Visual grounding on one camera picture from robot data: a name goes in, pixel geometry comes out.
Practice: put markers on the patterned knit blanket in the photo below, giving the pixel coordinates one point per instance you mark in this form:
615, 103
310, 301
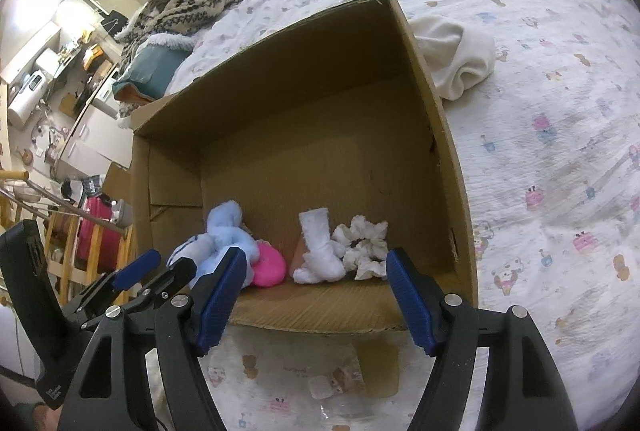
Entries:
195, 3

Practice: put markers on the white sock with dark stripe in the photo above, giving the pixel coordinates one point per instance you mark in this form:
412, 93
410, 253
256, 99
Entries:
184, 252

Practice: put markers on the white countertop appliance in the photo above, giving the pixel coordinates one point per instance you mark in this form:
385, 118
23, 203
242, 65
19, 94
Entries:
36, 80

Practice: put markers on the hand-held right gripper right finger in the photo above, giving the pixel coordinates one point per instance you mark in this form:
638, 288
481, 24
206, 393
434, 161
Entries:
410, 301

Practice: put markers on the cream folded cloth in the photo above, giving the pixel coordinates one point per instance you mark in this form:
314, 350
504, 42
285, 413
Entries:
452, 56

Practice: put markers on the flat cardboard piece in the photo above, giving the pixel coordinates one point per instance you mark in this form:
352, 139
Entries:
380, 366

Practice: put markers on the cream scrunchie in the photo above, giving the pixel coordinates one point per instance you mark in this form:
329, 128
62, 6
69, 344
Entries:
362, 246

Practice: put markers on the person's left forearm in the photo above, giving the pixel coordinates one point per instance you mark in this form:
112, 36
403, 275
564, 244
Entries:
35, 417

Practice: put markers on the brown cardboard box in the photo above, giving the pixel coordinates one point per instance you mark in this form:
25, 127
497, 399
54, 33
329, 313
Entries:
300, 146

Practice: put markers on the pink rubber toy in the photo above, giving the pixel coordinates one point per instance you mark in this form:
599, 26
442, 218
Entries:
269, 266

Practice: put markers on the white fluffy sock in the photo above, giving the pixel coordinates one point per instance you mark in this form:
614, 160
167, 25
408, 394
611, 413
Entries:
317, 251

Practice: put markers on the yellow wooden rack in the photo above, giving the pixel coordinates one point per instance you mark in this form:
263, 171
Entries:
65, 251

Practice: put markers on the red suitcase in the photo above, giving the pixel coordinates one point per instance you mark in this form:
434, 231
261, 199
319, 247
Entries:
97, 231

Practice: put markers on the white kitchen cabinet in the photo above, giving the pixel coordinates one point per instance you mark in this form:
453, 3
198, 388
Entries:
92, 146

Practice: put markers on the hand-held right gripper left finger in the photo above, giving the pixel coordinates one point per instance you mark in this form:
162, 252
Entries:
220, 301

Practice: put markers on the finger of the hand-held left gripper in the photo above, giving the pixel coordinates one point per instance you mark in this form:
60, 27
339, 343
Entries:
167, 278
135, 268

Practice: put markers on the light blue fluffy cloth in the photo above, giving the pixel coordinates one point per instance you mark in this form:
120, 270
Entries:
225, 241

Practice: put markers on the clear plastic bag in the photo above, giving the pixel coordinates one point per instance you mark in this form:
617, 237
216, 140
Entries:
335, 378

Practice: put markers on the teal pillow with fleece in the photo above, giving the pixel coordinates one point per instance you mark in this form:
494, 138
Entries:
150, 71

